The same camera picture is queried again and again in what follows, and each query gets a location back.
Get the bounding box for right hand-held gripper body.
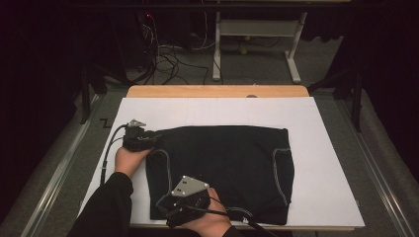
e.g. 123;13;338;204
164;175;212;229

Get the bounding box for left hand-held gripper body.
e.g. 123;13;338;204
122;118;158;153

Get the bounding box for black shorts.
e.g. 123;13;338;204
145;124;295;226

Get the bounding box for person's left hand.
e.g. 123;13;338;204
114;145;153;179

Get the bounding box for person's right hand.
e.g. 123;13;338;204
180;187;233;237

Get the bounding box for black metal stand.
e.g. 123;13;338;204
307;58;367;133
78;62;132;125

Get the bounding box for white table cover sheet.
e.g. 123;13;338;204
78;96;366;229

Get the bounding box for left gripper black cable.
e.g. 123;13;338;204
99;123;128;188

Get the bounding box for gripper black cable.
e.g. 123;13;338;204
179;201;280;237
99;123;128;188

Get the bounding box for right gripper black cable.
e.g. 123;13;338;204
179;201;280;237

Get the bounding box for tangle of floor cables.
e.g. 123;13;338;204
137;11;211;86

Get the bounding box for grey metal floor rail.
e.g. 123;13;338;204
19;93;107;237
335;98;417;237

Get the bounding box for white metal desk frame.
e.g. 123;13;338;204
211;11;308;85

